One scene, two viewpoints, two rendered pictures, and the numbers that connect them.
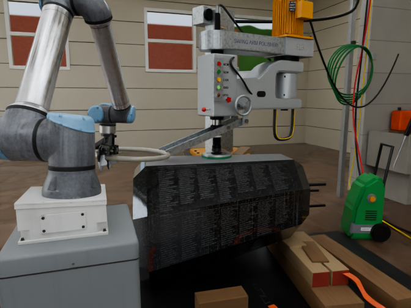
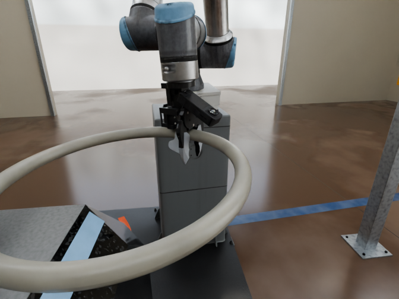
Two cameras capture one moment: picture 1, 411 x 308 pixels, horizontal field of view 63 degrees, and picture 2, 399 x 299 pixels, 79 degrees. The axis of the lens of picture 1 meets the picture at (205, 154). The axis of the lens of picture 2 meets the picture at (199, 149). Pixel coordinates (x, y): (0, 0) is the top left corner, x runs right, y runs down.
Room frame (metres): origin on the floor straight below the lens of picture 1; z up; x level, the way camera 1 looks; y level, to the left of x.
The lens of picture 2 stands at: (2.50, 0.66, 1.15)
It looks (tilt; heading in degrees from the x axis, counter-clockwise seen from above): 22 degrees down; 185
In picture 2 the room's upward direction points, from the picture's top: straight up
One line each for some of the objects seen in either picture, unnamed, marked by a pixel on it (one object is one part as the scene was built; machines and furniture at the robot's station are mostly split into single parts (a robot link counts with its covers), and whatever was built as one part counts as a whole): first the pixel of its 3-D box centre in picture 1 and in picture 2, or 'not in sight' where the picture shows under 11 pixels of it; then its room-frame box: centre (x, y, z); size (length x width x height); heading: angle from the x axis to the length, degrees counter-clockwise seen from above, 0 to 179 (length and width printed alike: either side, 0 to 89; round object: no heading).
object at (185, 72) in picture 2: (107, 129); (179, 72); (1.89, 0.55, 1.11); 0.10 x 0.09 x 0.05; 152
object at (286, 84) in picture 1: (285, 86); not in sight; (2.77, -0.65, 1.38); 0.19 x 0.19 x 0.20
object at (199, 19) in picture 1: (203, 16); not in sight; (3.14, 0.02, 2.00); 0.20 x 0.18 x 0.15; 13
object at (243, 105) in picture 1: (240, 105); not in sight; (2.39, -0.25, 1.23); 0.15 x 0.10 x 0.15; 121
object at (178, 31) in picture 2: (107, 114); (176, 32); (1.88, 0.55, 1.20); 0.10 x 0.09 x 0.12; 174
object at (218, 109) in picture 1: (225, 88); not in sight; (2.47, -0.15, 1.36); 0.36 x 0.22 x 0.45; 121
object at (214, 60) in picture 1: (217, 79); not in sight; (2.30, -0.08, 1.41); 0.08 x 0.03 x 0.28; 121
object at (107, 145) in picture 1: (108, 144); (180, 105); (1.88, 0.55, 1.03); 0.09 x 0.08 x 0.12; 62
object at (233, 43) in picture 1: (256, 48); not in sight; (2.61, -0.38, 1.65); 0.96 x 0.25 x 0.17; 121
